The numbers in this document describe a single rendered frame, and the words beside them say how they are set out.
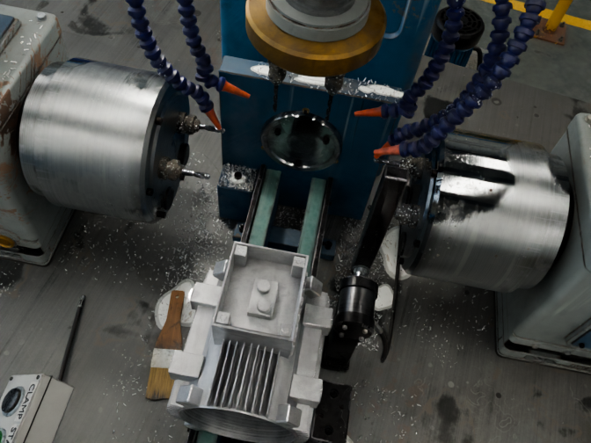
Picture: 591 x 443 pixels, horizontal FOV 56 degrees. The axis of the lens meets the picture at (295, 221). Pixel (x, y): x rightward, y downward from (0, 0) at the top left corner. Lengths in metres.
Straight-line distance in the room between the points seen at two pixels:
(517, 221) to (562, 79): 2.24
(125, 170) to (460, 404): 0.69
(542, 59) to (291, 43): 2.50
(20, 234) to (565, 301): 0.91
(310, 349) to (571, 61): 2.63
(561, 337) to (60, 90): 0.90
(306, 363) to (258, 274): 0.13
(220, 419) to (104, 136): 0.44
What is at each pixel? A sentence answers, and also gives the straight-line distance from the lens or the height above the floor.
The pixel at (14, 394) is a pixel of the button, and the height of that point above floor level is 1.08.
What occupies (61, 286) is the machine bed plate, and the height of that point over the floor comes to 0.80.
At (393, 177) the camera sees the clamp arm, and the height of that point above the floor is 1.25.
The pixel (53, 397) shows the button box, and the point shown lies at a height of 1.07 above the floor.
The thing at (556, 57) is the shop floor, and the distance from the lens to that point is 3.17.
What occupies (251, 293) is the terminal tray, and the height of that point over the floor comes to 1.13.
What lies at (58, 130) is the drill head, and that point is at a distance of 0.89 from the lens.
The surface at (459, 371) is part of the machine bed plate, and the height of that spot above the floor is 0.80.
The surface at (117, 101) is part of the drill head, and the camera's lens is 0.88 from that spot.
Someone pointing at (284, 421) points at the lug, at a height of 1.09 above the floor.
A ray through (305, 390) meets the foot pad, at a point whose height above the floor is 1.08.
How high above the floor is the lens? 1.77
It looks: 57 degrees down
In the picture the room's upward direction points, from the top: 9 degrees clockwise
